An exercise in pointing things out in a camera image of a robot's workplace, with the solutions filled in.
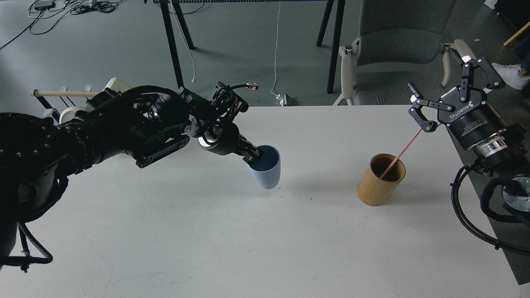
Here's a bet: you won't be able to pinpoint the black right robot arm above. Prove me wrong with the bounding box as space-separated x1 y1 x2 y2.
408 42 529 255

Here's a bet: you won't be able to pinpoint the pink chopstick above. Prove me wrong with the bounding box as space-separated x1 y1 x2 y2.
379 128 422 179

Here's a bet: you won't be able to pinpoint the light blue cup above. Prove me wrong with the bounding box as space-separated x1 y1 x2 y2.
248 145 281 189

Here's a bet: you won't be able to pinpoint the black floor cables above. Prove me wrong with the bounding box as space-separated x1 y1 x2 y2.
0 0 123 49

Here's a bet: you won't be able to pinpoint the white sneaker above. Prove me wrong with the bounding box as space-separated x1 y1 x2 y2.
492 63 530 90

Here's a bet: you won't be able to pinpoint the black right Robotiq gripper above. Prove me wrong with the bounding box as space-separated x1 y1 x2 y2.
407 46 508 158

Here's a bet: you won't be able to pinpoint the white hanging cable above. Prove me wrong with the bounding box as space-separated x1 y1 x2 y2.
270 2 282 100

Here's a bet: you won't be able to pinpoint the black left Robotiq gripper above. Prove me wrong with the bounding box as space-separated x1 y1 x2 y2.
198 124 263 166

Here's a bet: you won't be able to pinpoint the grey office chair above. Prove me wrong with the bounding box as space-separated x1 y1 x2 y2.
334 0 476 106

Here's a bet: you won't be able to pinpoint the bamboo cylinder holder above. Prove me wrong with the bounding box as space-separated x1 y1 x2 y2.
356 154 406 206

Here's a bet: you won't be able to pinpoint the wooden rod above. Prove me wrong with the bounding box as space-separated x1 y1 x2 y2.
29 90 100 98

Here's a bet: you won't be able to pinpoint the black table trestle legs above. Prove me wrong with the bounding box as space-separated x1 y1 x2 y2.
145 0 346 96

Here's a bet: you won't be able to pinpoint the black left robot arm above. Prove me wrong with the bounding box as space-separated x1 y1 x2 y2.
0 84 265 271

